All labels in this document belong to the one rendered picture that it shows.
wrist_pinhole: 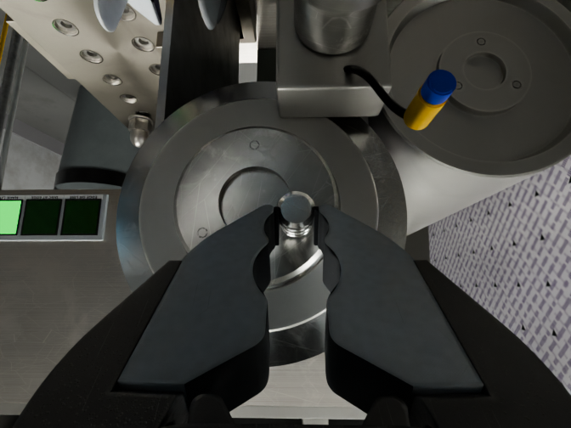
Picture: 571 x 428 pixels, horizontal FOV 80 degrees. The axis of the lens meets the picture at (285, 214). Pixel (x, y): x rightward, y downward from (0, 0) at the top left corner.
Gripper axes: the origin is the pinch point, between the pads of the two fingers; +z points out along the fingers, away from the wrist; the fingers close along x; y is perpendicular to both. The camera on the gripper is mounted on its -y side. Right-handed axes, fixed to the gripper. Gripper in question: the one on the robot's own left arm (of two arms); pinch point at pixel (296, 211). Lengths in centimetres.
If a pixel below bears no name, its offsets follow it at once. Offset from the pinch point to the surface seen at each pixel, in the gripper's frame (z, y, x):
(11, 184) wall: 226, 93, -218
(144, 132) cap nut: 40.2, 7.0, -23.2
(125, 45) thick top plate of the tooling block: 29.4, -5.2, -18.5
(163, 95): 9.3, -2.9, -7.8
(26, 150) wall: 252, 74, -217
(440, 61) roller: 8.6, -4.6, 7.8
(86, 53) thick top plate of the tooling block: 30.8, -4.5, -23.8
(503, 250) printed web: 10.6, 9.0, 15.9
